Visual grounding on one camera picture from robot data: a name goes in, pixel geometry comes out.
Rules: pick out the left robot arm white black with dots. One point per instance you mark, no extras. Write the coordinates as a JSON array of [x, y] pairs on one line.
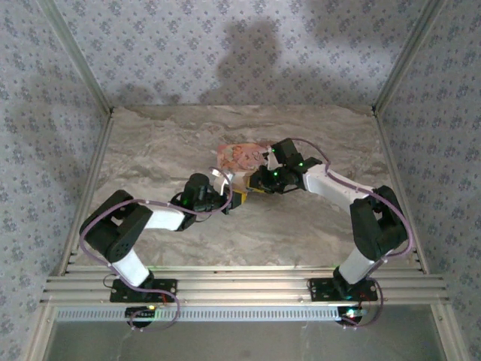
[[165, 218]]

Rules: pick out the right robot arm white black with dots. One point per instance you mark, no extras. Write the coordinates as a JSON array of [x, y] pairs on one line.
[[330, 184]]

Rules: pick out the floral patterned fabric backdrop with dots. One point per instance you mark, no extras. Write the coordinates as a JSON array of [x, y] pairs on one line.
[[458, 150], [240, 37], [22, 150]]

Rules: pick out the aluminium mounting rail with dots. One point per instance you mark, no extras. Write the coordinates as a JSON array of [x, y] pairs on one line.
[[240, 286]]

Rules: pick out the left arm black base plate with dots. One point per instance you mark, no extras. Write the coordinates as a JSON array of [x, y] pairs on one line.
[[165, 287]]

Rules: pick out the aluminium table side rail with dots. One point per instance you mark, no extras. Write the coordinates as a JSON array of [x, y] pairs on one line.
[[97, 158], [389, 158]]

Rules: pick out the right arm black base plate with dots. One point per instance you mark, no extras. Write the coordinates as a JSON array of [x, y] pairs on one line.
[[319, 289]]

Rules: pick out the aluminium frame post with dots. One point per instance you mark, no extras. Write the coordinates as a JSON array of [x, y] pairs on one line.
[[406, 56], [449, 334], [77, 56], [39, 334]]

